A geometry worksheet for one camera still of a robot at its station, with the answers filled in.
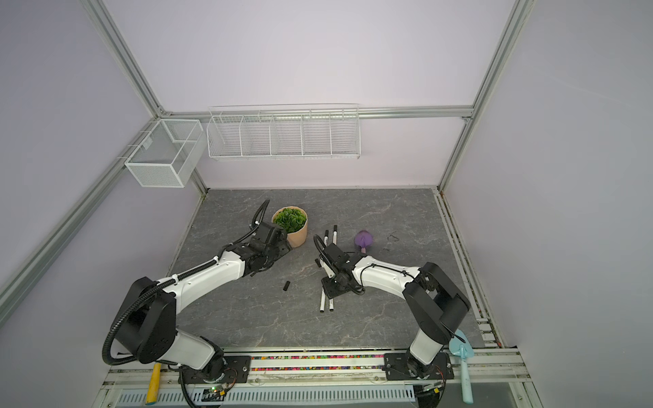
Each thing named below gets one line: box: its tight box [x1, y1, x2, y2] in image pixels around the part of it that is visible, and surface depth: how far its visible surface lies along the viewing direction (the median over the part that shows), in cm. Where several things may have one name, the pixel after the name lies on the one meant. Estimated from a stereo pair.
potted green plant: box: [271, 205, 308, 249], surface depth 98 cm
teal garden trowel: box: [448, 328, 475, 405], surface depth 74 cm
